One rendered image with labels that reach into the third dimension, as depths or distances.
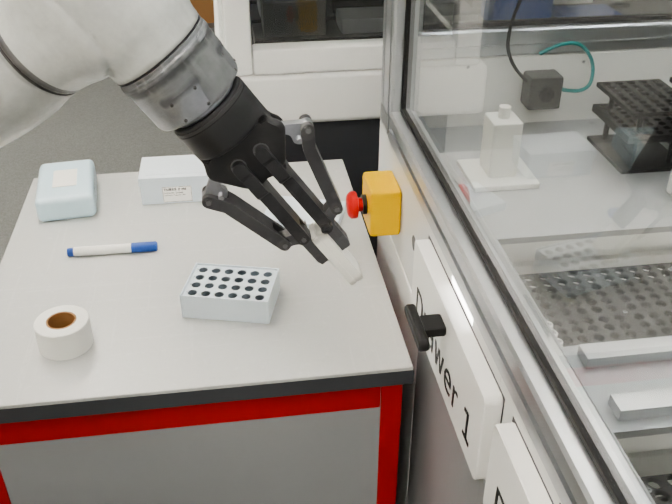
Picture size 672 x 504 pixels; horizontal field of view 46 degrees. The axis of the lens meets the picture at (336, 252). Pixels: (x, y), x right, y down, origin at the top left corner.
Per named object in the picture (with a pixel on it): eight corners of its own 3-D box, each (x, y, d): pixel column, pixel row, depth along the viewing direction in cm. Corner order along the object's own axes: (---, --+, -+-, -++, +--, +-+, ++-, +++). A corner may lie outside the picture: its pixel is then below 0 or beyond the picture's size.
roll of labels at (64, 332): (34, 363, 103) (27, 338, 101) (44, 329, 109) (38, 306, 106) (89, 359, 103) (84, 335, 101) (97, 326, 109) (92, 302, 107)
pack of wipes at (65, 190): (97, 217, 134) (93, 194, 132) (38, 224, 132) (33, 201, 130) (97, 178, 147) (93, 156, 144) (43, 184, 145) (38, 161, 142)
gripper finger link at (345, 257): (313, 221, 79) (319, 217, 79) (353, 266, 82) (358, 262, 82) (317, 236, 76) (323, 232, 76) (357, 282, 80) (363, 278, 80)
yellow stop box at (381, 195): (365, 238, 114) (366, 194, 110) (357, 213, 120) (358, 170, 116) (400, 235, 114) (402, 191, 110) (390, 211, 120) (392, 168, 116)
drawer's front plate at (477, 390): (474, 483, 79) (485, 400, 73) (410, 309, 103) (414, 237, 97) (491, 481, 79) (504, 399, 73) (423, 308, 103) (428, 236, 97)
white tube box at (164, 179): (141, 205, 138) (137, 178, 135) (145, 182, 145) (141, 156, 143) (215, 201, 139) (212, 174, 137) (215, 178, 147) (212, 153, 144)
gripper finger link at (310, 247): (300, 225, 76) (275, 242, 77) (330, 259, 79) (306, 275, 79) (298, 217, 77) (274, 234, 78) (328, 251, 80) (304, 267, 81)
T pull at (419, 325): (418, 354, 83) (419, 344, 82) (403, 312, 89) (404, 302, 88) (452, 351, 83) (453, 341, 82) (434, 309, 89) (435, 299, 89)
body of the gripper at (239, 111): (164, 146, 67) (234, 220, 71) (243, 87, 65) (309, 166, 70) (167, 112, 73) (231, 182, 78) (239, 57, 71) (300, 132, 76)
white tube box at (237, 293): (182, 317, 111) (179, 295, 109) (198, 283, 118) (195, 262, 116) (269, 324, 110) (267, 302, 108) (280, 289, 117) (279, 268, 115)
